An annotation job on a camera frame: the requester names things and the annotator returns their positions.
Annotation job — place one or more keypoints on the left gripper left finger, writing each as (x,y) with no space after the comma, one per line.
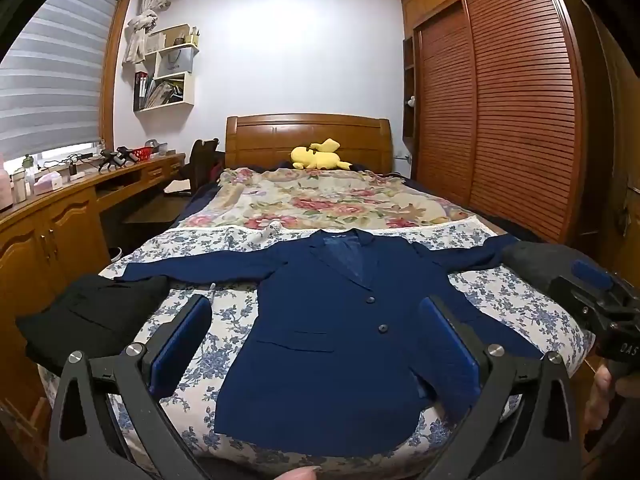
(85,441)

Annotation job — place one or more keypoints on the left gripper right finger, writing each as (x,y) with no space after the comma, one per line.
(513,417)

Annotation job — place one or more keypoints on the navy blue suit jacket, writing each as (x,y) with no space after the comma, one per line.
(344,354)

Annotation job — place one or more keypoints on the wooden bedroom door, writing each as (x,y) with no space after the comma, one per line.
(619,250)

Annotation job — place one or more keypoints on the person right hand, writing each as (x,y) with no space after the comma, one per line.
(603,390)

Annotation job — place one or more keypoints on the person left hand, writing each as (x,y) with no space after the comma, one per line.
(301,473)

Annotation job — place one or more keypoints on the folded dark grey garment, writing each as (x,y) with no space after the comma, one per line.
(540,263)

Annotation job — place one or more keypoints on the blue floral white bedsheet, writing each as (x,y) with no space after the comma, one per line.
(497,292)

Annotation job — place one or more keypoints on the folded black garment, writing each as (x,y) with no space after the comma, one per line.
(95,315)

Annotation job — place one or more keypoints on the long wooden desk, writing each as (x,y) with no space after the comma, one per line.
(48,242)

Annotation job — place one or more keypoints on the wooden louvered wardrobe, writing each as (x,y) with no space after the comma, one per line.
(499,111)

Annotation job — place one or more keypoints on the red floral beige blanket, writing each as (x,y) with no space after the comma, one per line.
(318,199)

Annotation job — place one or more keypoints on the red plastic basket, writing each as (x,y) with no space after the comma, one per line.
(142,154)

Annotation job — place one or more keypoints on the dark wooden chair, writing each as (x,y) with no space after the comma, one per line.
(204,162)

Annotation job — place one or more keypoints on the wooden bed headboard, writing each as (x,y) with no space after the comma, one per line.
(267,140)

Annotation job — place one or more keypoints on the yellow plush toy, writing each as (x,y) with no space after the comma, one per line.
(322,156)

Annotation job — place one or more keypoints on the grey zebra window blind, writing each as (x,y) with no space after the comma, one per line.
(51,77)

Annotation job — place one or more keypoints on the white bundle above shelf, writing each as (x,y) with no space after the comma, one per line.
(140,26)

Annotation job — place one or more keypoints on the white wall shelf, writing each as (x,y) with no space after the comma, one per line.
(165,77)

